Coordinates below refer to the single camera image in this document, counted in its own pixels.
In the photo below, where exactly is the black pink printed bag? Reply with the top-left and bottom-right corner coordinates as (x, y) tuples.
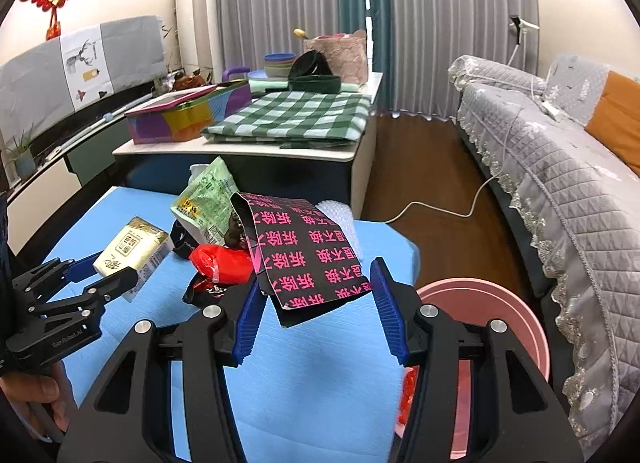
(229, 192), (375, 329)

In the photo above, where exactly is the potted plant blue pot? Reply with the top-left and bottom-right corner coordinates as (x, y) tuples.
(2, 128), (38, 181)

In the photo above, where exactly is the white rod blue ball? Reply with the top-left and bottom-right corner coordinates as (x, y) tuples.
(65, 92), (161, 132)

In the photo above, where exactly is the pink plastic bin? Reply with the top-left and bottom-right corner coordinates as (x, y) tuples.
(395, 279), (551, 461)

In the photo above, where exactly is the red plastic wrapper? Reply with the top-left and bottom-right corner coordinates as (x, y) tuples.
(397, 368), (418, 424)
(189, 244), (256, 286)

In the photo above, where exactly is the white cable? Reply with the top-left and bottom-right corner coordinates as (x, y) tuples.
(382, 45), (551, 224)

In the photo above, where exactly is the blue mat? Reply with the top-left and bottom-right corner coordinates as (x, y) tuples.
(42, 186), (418, 463)

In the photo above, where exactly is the pink woven basket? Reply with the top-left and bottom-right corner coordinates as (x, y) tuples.
(303, 30), (369, 85)

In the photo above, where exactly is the green checked cloth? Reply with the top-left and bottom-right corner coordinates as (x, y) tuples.
(201, 91), (372, 148)

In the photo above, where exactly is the black bowl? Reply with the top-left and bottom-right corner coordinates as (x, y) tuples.
(288, 50), (331, 81)

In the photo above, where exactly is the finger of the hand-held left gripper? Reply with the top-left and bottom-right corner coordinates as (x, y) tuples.
(11, 252), (104, 305)
(29, 267), (139, 332)

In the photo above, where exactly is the green snack packet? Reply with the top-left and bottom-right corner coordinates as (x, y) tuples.
(171, 156), (246, 247)

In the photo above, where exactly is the colourful tin box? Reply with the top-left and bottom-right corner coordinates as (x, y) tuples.
(125, 85), (252, 144)

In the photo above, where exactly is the grey television cover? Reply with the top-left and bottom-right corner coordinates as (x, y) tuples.
(0, 15), (167, 134)

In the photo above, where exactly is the bubble wrap piece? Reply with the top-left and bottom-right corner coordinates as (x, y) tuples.
(314, 199), (355, 234)

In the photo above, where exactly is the white standing air conditioner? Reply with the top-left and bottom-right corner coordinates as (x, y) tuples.
(175, 0), (224, 81)

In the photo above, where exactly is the white television cabinet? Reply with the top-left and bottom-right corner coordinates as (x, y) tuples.
(0, 78), (176, 256)

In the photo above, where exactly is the grey quilted sofa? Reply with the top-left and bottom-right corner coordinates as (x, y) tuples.
(447, 54), (640, 459)

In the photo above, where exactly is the pink framed tablet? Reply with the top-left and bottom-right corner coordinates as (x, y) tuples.
(125, 84), (218, 116)

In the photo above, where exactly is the stack of coloured bowls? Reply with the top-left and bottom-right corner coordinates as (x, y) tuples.
(263, 53), (297, 78)

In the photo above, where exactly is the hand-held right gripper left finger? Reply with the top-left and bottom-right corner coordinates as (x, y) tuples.
(57, 278), (268, 463)

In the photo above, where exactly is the black glossy wrapper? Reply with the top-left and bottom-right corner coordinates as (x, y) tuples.
(182, 278), (236, 306)

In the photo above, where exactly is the brown figurine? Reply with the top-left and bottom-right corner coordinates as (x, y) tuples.
(172, 70), (206, 91)

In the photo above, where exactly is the light blue plate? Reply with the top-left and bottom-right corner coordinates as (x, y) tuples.
(247, 69), (291, 84)

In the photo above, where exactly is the brown floral cloth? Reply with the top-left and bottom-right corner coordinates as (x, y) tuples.
(226, 210), (250, 250)

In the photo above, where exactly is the person's left hand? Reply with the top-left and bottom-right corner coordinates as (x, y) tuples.
(0, 363), (79, 435)

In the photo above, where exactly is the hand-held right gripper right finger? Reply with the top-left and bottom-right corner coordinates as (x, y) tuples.
(369, 257), (586, 463)

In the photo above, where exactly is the mint green tray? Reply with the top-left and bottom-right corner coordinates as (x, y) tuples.
(248, 79), (371, 94)

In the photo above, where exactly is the white blue coffee table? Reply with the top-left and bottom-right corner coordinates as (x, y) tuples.
(112, 72), (385, 220)

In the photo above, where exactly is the dark green bowl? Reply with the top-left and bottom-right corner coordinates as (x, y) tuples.
(289, 74), (342, 92)

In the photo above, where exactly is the beige drink carton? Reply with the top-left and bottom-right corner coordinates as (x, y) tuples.
(92, 216), (175, 303)

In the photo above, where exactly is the orange cushion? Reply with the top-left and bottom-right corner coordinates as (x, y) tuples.
(584, 70), (640, 161)

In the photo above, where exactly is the person's dark clothing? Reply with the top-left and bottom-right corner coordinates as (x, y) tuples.
(0, 195), (13, 344)

